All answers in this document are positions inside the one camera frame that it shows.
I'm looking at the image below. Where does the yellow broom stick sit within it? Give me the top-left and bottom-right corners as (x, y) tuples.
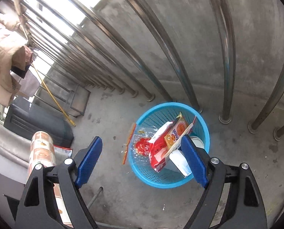
(31, 64), (76, 127)

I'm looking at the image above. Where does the blue plastic trash basket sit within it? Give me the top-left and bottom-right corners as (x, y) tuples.
(127, 102), (210, 189)

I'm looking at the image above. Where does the grey curtain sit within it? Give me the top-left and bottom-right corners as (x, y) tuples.
(0, 125), (31, 169)

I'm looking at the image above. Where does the beige puffer jacket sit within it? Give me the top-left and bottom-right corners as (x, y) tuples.
(0, 14), (33, 107)

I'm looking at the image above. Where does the dark folded panel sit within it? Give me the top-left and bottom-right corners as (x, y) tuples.
(4, 97), (74, 148)

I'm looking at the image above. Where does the white cup in basket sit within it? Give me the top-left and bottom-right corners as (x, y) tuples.
(190, 136), (204, 149)

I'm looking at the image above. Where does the steel balcony railing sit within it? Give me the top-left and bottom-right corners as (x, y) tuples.
(3, 0), (284, 141)

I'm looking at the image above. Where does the orange cookie packet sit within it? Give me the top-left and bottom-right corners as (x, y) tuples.
(164, 112), (188, 148)

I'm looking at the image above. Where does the patterned vinyl tablecloth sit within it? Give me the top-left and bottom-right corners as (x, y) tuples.
(28, 131), (73, 228)

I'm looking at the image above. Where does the metal dustpan frame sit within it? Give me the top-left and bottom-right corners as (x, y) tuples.
(34, 83), (91, 117)

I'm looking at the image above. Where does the clear orange-strip zip bag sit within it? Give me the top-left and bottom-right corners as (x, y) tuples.
(122, 123), (157, 165)

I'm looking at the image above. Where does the red white snack bag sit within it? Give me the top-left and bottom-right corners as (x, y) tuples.
(148, 122), (173, 172)

